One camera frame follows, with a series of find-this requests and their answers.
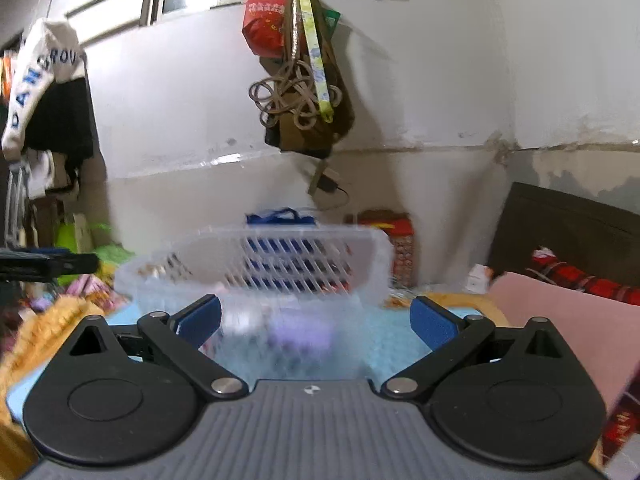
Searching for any green shopping bag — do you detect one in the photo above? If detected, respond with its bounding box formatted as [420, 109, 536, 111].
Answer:
[54, 214, 112, 254]

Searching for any white black hanging jacket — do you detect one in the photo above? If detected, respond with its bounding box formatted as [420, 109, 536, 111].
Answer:
[1, 18, 96, 198]

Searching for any red plaid blanket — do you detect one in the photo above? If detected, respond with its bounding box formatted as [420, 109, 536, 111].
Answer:
[525, 247, 640, 306]

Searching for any black charger cable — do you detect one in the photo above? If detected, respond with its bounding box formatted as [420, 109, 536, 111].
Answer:
[309, 186, 350, 213]

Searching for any dark wooden headboard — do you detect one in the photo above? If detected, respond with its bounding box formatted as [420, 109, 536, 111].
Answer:
[487, 182, 639, 286]

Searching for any purple toothpaste box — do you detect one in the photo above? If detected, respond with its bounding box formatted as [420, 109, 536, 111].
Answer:
[267, 322, 334, 359]

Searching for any pink pillow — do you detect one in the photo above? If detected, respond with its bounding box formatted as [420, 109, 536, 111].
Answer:
[488, 273, 640, 413]

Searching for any coiled tan rope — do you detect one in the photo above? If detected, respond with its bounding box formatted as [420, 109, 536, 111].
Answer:
[247, 58, 344, 131]

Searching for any black wall charger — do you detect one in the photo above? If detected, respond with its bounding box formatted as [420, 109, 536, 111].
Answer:
[317, 174, 340, 194]

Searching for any blue tote bag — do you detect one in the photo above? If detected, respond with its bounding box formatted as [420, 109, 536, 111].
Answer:
[245, 208, 316, 226]

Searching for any brown hanging bag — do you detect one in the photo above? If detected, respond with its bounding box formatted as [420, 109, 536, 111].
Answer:
[260, 0, 355, 159]

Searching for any red hanging bag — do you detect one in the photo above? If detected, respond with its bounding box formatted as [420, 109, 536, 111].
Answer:
[242, 0, 288, 58]

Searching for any clear plastic laundry basket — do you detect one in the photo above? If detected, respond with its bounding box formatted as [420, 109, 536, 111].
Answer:
[114, 226, 393, 385]

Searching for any orange floral blanket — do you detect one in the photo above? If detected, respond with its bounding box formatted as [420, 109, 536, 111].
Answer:
[0, 296, 105, 479]

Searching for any yellow green lanyard strap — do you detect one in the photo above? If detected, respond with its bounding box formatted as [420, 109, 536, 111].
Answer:
[292, 0, 335, 124]

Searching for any red cartoon gift box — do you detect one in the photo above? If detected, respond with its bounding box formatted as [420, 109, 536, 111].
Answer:
[343, 209, 416, 288]

